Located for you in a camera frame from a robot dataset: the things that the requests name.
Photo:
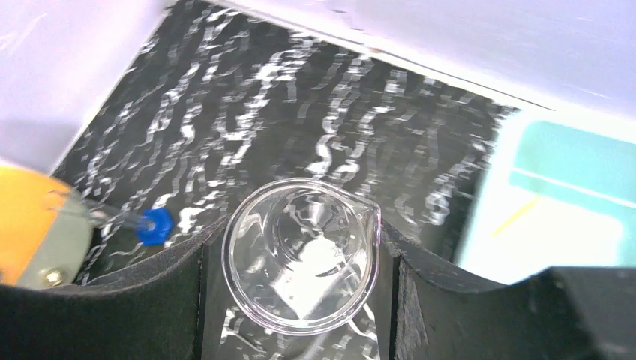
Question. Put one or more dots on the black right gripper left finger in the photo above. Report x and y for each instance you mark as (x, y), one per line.
(170, 305)

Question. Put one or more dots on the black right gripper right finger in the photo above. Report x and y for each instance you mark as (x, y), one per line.
(428, 308)

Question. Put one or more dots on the clear glass beaker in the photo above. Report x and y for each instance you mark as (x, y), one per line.
(300, 256)

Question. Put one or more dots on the blue capped glass tube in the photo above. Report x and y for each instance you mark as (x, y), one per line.
(152, 227)

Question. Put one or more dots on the white drum orange face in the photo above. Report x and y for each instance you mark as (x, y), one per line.
(45, 234)

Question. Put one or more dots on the mint green plastic bin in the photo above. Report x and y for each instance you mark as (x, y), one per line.
(583, 168)

